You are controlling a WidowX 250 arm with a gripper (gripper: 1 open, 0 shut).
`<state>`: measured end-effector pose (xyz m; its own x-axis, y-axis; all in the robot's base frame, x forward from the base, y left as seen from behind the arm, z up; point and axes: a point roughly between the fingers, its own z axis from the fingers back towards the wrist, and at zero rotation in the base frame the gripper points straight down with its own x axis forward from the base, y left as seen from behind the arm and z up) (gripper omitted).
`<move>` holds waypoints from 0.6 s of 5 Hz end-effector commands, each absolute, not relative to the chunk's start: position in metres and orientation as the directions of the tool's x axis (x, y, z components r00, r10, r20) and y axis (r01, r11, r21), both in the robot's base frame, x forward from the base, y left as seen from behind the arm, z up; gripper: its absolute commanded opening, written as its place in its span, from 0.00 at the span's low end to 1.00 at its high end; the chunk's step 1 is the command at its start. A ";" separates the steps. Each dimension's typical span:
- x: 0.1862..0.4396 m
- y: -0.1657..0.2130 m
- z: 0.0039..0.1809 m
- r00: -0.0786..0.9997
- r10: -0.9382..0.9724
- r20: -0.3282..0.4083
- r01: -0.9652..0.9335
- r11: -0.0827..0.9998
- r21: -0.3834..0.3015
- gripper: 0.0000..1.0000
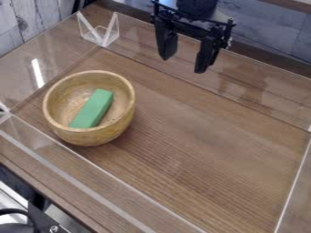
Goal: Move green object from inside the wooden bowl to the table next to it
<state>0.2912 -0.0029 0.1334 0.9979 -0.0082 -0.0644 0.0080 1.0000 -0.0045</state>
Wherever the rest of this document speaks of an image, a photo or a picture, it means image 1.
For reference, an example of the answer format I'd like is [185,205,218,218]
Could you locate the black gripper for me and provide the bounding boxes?
[150,0,236,74]

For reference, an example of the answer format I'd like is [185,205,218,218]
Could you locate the green rectangular block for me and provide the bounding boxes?
[69,89,114,128]

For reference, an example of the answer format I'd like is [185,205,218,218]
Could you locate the wooden bowl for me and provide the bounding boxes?
[42,70,136,147]

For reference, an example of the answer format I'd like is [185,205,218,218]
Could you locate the clear acrylic corner bracket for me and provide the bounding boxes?
[76,12,118,47]

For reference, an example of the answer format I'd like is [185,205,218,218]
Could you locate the clear acrylic enclosure wall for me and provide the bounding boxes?
[0,15,311,233]

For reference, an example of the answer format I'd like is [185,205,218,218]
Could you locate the black metal table bracket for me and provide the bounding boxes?
[28,193,69,233]

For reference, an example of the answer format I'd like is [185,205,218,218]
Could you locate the black cable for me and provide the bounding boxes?
[0,208,33,226]

